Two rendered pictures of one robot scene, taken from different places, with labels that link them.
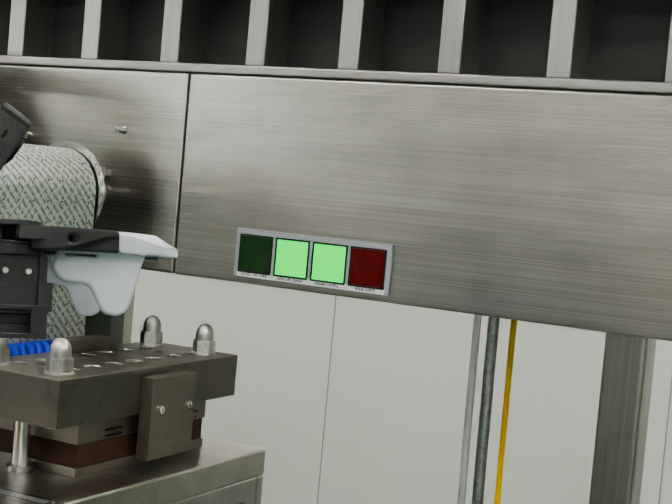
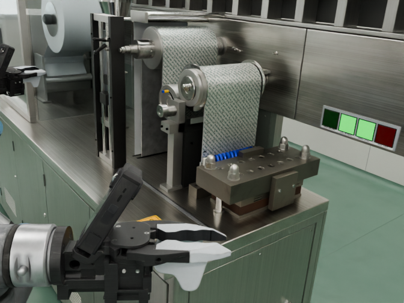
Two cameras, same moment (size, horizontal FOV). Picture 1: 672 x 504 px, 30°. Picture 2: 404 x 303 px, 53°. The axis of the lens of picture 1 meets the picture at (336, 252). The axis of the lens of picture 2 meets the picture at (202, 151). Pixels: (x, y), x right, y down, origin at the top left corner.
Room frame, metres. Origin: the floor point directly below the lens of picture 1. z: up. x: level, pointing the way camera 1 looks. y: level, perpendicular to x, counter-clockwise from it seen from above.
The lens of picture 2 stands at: (0.52, -0.01, 1.53)
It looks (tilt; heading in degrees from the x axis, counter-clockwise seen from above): 21 degrees down; 23
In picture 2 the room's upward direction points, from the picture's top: 3 degrees clockwise
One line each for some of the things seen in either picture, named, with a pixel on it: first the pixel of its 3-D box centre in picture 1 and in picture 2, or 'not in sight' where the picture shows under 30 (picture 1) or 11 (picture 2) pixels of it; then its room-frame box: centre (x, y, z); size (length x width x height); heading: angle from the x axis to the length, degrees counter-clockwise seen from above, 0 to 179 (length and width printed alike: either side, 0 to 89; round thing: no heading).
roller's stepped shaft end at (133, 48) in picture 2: not in sight; (127, 49); (1.69, 0.79, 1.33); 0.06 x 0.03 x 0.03; 152
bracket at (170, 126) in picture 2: not in sight; (171, 146); (1.63, 0.58, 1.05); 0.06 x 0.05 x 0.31; 152
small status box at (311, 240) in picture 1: (310, 260); (356, 126); (1.75, 0.03, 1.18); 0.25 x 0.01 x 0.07; 62
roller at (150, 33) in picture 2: not in sight; (180, 47); (1.88, 0.69, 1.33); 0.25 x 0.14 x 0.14; 152
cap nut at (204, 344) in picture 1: (204, 338); (305, 151); (1.83, 0.18, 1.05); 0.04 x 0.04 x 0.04
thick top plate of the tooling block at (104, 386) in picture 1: (108, 379); (260, 171); (1.71, 0.29, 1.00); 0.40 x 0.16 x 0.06; 152
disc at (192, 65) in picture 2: not in sight; (192, 87); (1.66, 0.52, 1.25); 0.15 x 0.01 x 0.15; 62
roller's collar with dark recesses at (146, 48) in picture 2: not in sight; (143, 48); (1.75, 0.76, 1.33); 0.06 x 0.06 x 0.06; 62
